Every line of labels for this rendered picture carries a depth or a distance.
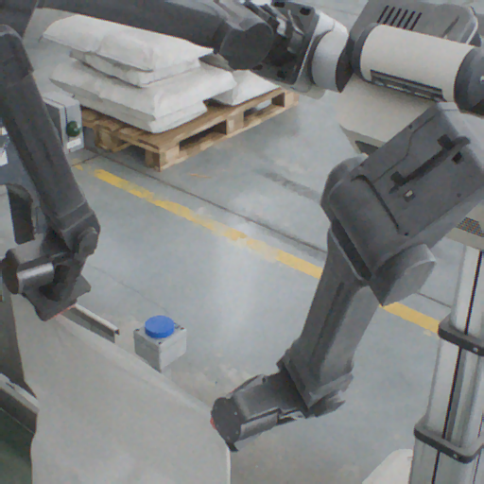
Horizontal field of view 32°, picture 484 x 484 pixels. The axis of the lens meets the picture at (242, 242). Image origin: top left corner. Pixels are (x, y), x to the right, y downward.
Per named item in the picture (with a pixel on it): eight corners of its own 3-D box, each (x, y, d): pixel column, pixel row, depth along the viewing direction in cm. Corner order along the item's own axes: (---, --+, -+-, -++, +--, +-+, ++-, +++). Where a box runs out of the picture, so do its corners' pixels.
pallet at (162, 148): (298, 104, 499) (299, 81, 491) (160, 172, 419) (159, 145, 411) (195, 73, 542) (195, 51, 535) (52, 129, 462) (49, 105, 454)
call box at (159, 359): (187, 351, 173) (187, 328, 170) (160, 370, 168) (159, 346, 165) (161, 336, 177) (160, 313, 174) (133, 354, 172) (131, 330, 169)
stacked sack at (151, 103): (240, 92, 447) (241, 65, 440) (155, 129, 403) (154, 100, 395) (181, 74, 470) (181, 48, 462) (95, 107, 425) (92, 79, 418)
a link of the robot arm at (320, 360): (452, 250, 64) (381, 144, 69) (389, 278, 63) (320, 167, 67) (353, 408, 102) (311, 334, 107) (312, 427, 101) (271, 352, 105)
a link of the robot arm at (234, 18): (286, 25, 122) (263, 8, 124) (248, 3, 113) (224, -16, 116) (251, 78, 124) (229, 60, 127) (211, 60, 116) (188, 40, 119)
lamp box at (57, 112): (84, 147, 149) (79, 100, 144) (64, 156, 146) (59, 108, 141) (57, 136, 153) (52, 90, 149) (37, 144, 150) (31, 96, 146)
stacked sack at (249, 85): (307, 84, 494) (308, 59, 486) (233, 116, 450) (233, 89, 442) (251, 67, 517) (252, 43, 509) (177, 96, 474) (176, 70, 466)
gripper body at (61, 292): (16, 291, 134) (25, 265, 128) (66, 265, 140) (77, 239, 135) (41, 320, 132) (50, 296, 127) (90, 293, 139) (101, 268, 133)
